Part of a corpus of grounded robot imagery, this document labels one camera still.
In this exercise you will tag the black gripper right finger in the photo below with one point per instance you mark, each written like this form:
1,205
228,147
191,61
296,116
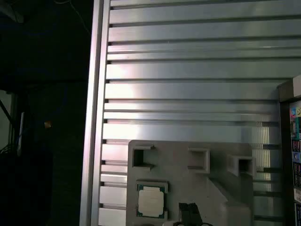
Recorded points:
194,213

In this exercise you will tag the silver green CPU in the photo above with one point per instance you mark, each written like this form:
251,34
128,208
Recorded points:
150,200

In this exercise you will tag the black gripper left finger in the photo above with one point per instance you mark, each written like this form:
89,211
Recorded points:
184,212

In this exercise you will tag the black PC case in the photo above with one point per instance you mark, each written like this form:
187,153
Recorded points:
285,141

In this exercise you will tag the grey plastic parts rack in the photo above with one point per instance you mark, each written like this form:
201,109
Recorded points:
181,186

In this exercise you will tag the small orange tag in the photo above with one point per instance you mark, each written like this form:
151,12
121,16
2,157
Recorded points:
48,124

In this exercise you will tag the white upright post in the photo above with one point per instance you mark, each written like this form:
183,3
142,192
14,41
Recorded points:
21,128

